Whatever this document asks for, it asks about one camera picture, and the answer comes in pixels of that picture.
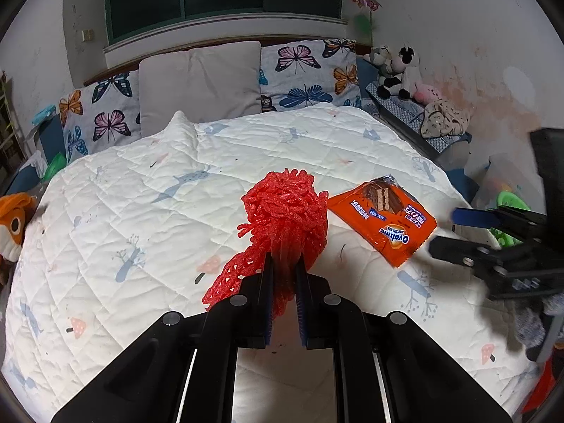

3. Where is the colourful pinwheel decoration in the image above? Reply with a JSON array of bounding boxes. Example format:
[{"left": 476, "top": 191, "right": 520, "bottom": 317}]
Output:
[{"left": 349, "top": 0, "right": 382, "bottom": 36}]

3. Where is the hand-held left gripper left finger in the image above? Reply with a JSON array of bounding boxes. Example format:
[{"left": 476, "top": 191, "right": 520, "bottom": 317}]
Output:
[{"left": 50, "top": 251, "right": 274, "bottom": 423}]

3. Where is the butterfly print pillow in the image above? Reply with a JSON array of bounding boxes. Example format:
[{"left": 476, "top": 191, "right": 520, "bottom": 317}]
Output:
[
  {"left": 59, "top": 72, "right": 142, "bottom": 164},
  {"left": 259, "top": 39, "right": 362, "bottom": 113}
]

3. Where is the pink plush toy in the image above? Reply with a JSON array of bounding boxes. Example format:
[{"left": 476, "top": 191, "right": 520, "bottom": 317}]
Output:
[{"left": 412, "top": 83, "right": 443, "bottom": 105}]

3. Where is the spotted beige cloth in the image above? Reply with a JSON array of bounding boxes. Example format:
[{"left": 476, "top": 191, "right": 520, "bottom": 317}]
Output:
[{"left": 421, "top": 99, "right": 471, "bottom": 138}]

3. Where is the grey plush toy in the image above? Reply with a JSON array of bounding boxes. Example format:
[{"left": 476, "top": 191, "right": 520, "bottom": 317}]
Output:
[{"left": 368, "top": 45, "right": 393, "bottom": 75}]

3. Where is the white quilted blanket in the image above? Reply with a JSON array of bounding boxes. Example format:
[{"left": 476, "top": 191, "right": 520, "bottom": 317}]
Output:
[{"left": 0, "top": 105, "right": 547, "bottom": 423}]

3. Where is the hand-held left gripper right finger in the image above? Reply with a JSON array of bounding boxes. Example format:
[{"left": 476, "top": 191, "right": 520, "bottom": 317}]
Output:
[{"left": 294, "top": 258, "right": 514, "bottom": 423}]

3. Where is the orange snack wrapper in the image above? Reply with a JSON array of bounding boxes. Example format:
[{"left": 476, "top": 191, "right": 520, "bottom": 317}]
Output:
[{"left": 327, "top": 175, "right": 438, "bottom": 269}]

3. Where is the red mesh net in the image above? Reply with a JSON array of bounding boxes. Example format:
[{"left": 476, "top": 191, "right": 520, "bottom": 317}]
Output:
[{"left": 202, "top": 166, "right": 330, "bottom": 322}]

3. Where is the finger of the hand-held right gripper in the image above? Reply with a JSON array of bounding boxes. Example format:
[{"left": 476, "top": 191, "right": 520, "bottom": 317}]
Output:
[
  {"left": 450, "top": 206, "right": 548, "bottom": 232},
  {"left": 428, "top": 235, "right": 501, "bottom": 269}
]

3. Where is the red plastic item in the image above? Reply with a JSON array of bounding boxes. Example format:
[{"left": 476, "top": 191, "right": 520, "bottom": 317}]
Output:
[{"left": 522, "top": 357, "right": 557, "bottom": 415}]

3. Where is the green plastic basket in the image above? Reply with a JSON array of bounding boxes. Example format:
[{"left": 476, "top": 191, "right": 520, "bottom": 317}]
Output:
[{"left": 489, "top": 191, "right": 532, "bottom": 247}]

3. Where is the orange fox plush toy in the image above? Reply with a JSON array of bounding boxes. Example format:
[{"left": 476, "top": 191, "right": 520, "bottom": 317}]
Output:
[{"left": 0, "top": 193, "right": 38, "bottom": 265}]

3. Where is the dark window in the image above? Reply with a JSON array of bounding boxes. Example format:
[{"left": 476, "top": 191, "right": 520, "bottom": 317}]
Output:
[{"left": 105, "top": 0, "right": 344, "bottom": 45}]

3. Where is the cow plush toy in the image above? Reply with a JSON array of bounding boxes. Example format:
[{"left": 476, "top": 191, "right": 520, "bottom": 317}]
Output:
[{"left": 376, "top": 46, "right": 423, "bottom": 100}]

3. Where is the grey pillow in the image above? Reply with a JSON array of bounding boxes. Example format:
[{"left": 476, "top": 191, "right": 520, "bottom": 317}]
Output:
[{"left": 138, "top": 41, "right": 263, "bottom": 137}]

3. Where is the wooden headboard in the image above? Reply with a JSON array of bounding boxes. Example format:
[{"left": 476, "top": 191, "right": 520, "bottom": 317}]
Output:
[{"left": 84, "top": 37, "right": 371, "bottom": 86}]

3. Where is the blue patterned folded blanket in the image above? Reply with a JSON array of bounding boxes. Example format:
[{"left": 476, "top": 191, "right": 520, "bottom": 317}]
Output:
[{"left": 366, "top": 84, "right": 471, "bottom": 159}]

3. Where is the clear plastic storage box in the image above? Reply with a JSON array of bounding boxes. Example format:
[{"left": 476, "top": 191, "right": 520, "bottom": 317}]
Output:
[{"left": 478, "top": 154, "right": 536, "bottom": 212}]

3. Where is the blue bed sheet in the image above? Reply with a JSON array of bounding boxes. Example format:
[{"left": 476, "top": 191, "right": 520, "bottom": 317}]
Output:
[{"left": 356, "top": 57, "right": 482, "bottom": 206}]

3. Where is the dark wooden rack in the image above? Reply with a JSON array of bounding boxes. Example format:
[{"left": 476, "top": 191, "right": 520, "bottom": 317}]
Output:
[{"left": 0, "top": 70, "right": 27, "bottom": 177}]

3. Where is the green plastic item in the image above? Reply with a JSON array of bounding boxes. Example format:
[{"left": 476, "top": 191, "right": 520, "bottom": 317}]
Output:
[{"left": 43, "top": 153, "right": 68, "bottom": 182}]

